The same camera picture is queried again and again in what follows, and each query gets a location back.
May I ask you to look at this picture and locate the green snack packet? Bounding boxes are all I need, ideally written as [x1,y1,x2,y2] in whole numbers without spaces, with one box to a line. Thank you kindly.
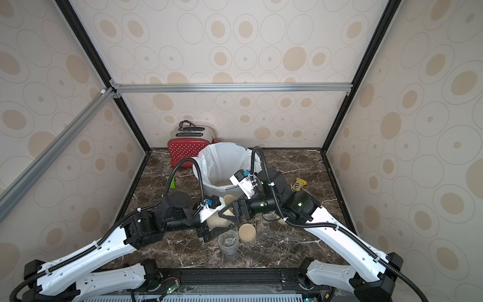
[166,176,176,189]

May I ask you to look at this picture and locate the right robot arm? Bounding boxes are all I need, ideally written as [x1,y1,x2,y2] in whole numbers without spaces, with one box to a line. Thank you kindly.
[218,147,428,301]

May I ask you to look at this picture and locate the horizontal aluminium rail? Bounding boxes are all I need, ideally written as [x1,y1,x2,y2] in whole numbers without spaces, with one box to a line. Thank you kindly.
[110,83,353,95]

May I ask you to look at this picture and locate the yellow snack packet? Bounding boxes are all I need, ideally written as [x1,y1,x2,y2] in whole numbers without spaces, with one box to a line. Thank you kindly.
[291,177,307,191]

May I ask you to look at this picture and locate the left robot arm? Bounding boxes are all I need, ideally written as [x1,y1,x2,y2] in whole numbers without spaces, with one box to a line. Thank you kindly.
[9,157,227,301]

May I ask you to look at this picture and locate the glass rice jar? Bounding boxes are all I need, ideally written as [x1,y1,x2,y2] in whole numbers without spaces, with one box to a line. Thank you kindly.
[206,212,232,230]
[261,211,278,223]
[218,230,240,256]

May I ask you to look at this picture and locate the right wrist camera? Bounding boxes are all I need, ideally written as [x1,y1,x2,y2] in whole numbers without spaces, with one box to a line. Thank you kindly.
[230,169,262,200]

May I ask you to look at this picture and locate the left side aluminium rail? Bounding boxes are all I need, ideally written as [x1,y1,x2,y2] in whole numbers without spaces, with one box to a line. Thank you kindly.
[1,88,114,220]

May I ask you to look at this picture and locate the red polka dot toaster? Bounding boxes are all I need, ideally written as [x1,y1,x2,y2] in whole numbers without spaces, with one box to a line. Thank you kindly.
[167,120,217,167]

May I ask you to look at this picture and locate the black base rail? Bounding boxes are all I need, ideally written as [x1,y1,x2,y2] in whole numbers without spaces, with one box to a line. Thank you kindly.
[66,266,393,302]

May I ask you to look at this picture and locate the white plastic bin liner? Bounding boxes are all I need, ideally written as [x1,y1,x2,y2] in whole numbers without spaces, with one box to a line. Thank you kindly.
[194,142,252,189]

